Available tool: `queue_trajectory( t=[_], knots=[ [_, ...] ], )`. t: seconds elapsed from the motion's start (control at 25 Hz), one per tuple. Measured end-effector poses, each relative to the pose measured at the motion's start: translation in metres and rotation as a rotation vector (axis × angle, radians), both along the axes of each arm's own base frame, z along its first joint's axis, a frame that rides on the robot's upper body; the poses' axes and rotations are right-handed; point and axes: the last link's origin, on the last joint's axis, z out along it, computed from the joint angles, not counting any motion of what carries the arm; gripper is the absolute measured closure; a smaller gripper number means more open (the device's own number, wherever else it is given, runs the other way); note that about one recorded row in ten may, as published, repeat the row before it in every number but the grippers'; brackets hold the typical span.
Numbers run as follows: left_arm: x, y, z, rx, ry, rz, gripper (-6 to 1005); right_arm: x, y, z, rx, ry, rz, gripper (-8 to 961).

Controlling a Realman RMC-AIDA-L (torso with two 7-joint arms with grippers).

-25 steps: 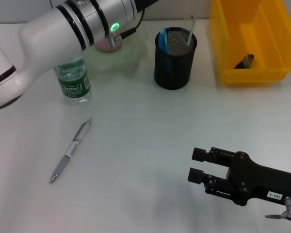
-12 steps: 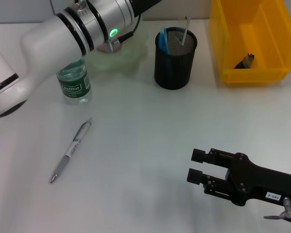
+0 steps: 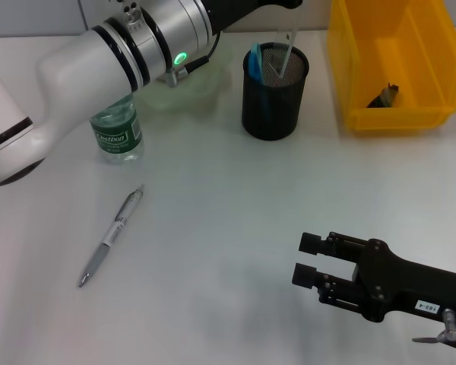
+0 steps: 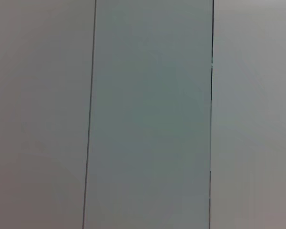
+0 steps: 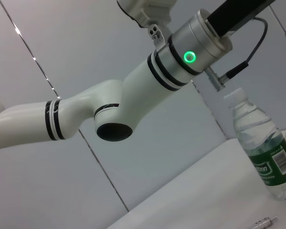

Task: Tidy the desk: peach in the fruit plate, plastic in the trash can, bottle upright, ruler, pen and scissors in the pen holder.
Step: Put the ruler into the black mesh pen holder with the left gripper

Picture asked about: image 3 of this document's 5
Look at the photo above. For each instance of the black mesh pen cup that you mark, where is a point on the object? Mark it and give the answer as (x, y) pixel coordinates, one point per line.
(277, 110)

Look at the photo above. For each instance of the translucent green fruit bowl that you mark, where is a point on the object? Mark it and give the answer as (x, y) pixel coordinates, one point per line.
(197, 91)

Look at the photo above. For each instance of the silver ballpoint pen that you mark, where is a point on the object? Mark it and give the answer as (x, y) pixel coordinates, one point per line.
(110, 237)

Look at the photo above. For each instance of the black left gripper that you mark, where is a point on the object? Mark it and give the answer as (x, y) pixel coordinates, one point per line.
(239, 11)

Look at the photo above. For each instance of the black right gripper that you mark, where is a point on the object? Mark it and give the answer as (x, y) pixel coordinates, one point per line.
(403, 285)

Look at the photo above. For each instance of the clear plastic ruler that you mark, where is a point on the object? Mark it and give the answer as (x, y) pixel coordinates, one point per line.
(285, 49)

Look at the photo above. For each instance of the blue scissors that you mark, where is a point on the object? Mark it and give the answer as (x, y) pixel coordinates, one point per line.
(256, 61)

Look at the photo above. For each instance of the green plastic wrapper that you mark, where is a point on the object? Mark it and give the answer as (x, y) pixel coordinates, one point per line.
(385, 97)

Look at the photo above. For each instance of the yellow plastic bin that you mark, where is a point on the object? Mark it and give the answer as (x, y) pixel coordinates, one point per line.
(403, 57)

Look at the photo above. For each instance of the clear green-label water bottle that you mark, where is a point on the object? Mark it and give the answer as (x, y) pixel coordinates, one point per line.
(118, 137)

